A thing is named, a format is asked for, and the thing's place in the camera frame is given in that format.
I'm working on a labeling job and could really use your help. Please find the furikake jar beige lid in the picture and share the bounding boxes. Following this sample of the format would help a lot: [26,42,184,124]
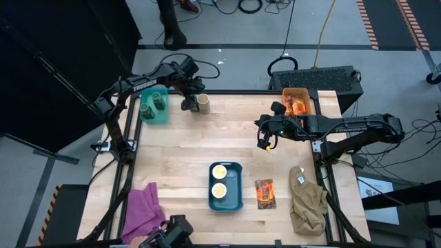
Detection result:
[211,164,228,182]
[210,182,228,200]
[196,93,212,116]

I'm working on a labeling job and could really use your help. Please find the aqua plastic bin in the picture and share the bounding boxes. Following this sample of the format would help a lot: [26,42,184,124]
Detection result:
[139,87,170,125]

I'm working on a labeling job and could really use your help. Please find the orange translucent plastic bin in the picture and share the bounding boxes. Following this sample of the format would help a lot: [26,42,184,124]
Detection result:
[281,87,314,120]

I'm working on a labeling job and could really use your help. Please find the black computer case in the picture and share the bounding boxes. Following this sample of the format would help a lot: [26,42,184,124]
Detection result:
[267,65,365,113]

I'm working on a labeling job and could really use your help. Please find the dark teal plastic bin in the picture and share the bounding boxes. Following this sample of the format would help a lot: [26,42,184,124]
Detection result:
[208,161,245,212]

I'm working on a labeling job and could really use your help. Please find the person's shoe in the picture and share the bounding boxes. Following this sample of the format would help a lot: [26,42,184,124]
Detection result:
[178,0,200,14]

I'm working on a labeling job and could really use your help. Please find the tan cloth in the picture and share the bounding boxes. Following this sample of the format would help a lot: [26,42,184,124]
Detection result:
[288,165,329,237]

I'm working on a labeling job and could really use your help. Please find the small white electronics box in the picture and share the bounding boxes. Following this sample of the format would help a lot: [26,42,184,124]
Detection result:
[90,140,112,153]

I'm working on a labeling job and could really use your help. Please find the white paper sheet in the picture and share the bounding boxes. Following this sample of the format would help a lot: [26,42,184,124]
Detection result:
[358,176,400,227]

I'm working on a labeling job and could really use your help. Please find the black handheld device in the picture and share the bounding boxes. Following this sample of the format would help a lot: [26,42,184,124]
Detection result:
[139,214,194,248]

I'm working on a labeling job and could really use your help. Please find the purple cloth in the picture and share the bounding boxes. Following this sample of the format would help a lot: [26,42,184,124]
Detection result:
[121,182,167,245]

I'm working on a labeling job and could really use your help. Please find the black folding partition screen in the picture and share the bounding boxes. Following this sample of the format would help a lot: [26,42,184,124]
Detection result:
[0,0,142,154]

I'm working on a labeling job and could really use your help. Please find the person's hand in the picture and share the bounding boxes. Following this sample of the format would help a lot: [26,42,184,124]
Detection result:
[129,236,149,248]

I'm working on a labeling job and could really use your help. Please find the black mat hazard stripes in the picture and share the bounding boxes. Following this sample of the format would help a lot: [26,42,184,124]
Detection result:
[36,184,90,247]
[356,0,441,52]

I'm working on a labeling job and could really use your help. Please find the black caster wheel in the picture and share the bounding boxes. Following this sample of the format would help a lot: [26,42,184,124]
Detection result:
[425,71,441,85]

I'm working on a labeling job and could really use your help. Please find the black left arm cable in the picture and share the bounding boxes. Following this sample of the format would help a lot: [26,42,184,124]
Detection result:
[160,52,221,81]

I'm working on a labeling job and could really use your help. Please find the black aluminium table frame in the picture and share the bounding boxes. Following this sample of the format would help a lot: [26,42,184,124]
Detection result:
[82,89,371,248]

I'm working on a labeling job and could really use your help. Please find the black padded stand post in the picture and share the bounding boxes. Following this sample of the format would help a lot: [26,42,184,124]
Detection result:
[156,0,187,52]

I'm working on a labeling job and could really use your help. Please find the black looped floor cable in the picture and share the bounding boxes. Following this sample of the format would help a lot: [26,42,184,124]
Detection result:
[267,0,299,79]

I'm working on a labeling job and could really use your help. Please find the black coiled cable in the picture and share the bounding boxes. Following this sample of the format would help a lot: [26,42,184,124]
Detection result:
[238,0,263,14]

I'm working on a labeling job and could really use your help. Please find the yellow floor cable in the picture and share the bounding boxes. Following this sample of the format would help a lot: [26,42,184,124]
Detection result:
[312,0,337,68]

